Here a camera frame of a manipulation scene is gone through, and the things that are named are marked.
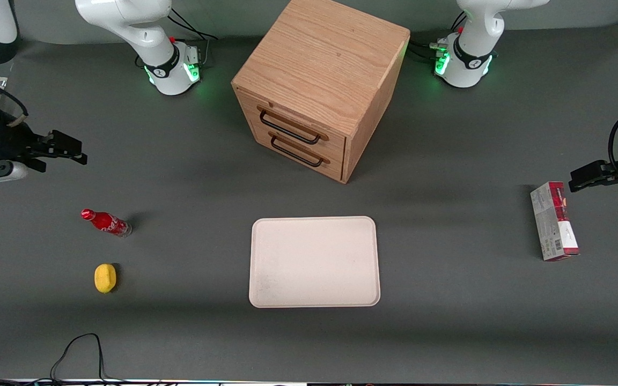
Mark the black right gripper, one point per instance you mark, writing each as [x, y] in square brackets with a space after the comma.
[6, 143]

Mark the red coke bottle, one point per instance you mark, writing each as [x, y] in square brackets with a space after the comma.
[106, 222]

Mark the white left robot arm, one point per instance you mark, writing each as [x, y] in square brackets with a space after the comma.
[472, 48]

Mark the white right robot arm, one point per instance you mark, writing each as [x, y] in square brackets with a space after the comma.
[148, 32]

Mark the cream rectangular tray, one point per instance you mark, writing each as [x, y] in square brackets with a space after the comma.
[314, 262]

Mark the red white carton box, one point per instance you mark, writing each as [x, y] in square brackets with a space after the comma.
[554, 222]

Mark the yellow lemon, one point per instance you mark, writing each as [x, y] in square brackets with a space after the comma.
[105, 279]

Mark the wooden drawer front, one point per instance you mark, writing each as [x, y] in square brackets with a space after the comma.
[298, 120]
[309, 158]

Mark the wooden drawer cabinet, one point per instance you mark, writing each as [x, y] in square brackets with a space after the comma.
[325, 59]

